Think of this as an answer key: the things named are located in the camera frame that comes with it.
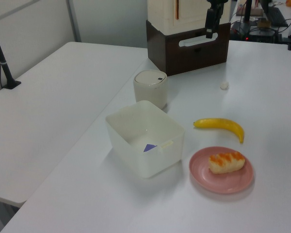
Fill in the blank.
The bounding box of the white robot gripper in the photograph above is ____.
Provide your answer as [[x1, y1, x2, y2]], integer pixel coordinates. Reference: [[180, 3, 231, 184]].
[[205, 0, 226, 39]]

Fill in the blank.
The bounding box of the orange glazed bread roll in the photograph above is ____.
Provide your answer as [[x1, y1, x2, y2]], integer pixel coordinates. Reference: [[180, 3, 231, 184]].
[[208, 150, 246, 175]]

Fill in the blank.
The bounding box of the cream box with lid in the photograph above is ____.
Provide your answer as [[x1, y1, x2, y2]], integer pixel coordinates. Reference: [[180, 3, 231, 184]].
[[147, 0, 230, 35]]

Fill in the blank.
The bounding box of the black upright stand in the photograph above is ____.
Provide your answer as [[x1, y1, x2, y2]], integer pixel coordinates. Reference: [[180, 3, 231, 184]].
[[242, 0, 253, 24]]

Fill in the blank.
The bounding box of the white oven appliance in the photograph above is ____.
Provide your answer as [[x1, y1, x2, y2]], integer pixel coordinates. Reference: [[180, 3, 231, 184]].
[[145, 19, 231, 76]]

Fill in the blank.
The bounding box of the black electronic device box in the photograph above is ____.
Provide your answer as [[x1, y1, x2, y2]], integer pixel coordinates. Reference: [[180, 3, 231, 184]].
[[246, 28, 277, 42]]

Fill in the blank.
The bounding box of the small brown cardboard box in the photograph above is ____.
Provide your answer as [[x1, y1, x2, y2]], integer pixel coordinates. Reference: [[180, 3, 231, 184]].
[[257, 18, 272, 28]]

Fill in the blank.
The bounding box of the black keyboard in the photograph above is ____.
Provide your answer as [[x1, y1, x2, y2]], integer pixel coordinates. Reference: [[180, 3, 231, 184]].
[[263, 6, 289, 28]]

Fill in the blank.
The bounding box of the white lidded trash can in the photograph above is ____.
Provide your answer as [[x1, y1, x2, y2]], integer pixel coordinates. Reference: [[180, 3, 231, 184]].
[[132, 69, 168, 110]]

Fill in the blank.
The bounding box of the yellow banana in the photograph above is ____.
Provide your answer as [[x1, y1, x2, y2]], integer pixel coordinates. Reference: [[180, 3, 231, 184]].
[[193, 117, 245, 144]]

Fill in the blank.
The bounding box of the white plastic storage container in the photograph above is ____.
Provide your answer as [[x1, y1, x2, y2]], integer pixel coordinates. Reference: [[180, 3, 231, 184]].
[[105, 100, 186, 180]]

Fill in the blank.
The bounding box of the pink round plate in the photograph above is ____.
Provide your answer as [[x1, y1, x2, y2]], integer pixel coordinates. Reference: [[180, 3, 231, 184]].
[[189, 146, 254, 194]]

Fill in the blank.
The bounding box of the white cabinet drawer handle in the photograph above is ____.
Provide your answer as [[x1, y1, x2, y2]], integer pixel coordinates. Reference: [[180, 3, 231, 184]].
[[178, 33, 219, 48]]

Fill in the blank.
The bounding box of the black camera pole with base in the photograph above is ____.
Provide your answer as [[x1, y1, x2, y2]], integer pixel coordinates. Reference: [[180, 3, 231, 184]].
[[0, 18, 22, 90]]

